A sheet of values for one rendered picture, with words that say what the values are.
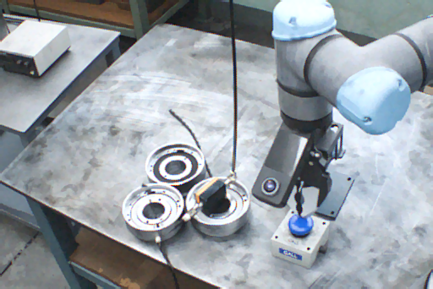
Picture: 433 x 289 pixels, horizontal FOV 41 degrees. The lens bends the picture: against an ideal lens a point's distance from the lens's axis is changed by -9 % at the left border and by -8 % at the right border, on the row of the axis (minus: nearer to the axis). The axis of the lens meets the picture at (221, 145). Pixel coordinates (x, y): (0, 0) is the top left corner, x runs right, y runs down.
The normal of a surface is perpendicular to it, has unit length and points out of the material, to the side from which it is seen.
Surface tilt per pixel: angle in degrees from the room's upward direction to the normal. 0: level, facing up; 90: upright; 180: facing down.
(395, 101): 90
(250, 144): 0
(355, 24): 90
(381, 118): 90
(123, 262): 0
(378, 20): 90
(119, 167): 0
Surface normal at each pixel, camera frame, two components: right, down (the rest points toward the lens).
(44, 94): -0.10, -0.72
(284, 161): -0.32, -0.30
